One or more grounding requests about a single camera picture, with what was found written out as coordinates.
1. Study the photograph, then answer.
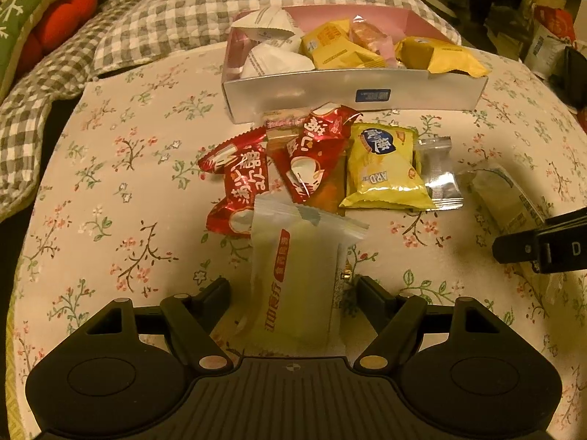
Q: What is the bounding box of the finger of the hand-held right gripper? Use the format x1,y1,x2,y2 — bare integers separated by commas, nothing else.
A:
543,210,587,232
493,231,544,264

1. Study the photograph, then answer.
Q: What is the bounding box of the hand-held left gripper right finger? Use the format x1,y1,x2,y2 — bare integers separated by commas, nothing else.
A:
354,276,504,374

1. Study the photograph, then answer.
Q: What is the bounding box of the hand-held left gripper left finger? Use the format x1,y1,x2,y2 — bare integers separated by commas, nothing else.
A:
84,278,233,374

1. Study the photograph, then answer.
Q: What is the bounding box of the clear packet with pale cake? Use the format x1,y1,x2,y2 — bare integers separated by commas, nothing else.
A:
465,162,551,248

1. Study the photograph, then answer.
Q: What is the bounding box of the cream packet with red lettering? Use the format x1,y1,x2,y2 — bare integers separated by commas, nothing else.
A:
234,192,370,347

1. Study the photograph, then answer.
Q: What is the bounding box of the silver and clear snack packet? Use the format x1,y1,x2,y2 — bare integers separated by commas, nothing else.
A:
415,136,464,212

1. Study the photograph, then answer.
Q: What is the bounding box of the orange brown snack packet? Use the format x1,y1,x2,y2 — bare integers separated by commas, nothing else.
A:
305,165,349,214

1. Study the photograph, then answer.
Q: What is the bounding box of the red and white snack packet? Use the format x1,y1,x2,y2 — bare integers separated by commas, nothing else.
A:
284,104,363,205
198,128,271,237

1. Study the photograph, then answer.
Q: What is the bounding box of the yellow puffed chip bag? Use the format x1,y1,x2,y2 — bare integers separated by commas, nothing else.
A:
338,123,434,212

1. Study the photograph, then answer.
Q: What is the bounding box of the small tan biscuit packet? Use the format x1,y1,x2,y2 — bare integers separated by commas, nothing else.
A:
262,110,313,140

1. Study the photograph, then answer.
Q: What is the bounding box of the yellow snack packet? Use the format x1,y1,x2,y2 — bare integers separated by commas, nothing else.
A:
395,36,489,78
300,19,386,70

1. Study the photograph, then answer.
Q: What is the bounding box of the pink box with silver side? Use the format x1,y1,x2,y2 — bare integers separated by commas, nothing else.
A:
221,5,489,124

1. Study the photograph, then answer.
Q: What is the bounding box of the pink flower nougat packet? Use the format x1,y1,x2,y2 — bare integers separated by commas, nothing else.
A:
349,16,400,67

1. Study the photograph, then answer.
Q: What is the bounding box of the black bag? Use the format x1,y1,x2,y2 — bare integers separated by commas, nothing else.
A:
563,46,587,113

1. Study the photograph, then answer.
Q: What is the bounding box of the floral tablecloth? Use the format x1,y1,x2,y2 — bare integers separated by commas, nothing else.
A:
7,46,587,440

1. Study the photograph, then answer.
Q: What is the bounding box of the white bag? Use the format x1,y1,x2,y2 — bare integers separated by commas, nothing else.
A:
523,27,574,78

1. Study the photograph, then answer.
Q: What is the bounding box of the orange bag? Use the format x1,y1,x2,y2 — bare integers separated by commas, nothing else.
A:
534,5,576,37

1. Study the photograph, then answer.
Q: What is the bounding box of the grey checked quilt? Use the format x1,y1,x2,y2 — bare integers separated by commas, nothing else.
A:
0,0,462,218

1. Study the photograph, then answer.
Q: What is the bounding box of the small orange pumpkin cushion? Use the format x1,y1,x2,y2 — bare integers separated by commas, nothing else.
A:
23,0,99,62

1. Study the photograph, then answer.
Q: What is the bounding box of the green cushion with branch print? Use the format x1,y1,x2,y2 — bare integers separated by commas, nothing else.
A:
0,0,85,99

